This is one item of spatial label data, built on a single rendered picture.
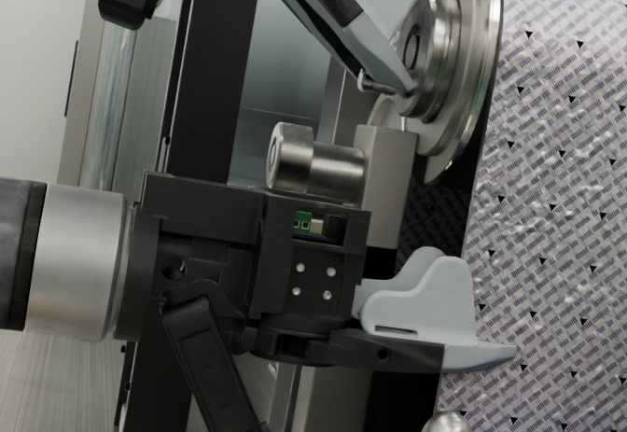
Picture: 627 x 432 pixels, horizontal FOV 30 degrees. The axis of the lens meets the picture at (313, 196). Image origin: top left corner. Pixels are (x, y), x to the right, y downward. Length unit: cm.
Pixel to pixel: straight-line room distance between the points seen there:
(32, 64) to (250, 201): 560
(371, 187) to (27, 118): 551
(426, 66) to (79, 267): 22
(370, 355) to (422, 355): 3
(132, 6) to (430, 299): 22
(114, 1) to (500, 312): 26
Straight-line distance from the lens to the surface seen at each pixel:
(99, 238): 57
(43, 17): 617
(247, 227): 58
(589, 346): 66
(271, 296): 57
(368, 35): 63
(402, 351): 59
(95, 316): 57
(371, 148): 69
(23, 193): 58
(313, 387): 71
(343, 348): 58
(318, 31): 68
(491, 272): 63
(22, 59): 617
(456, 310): 61
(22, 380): 123
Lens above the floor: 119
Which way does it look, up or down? 3 degrees down
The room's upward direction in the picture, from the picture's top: 10 degrees clockwise
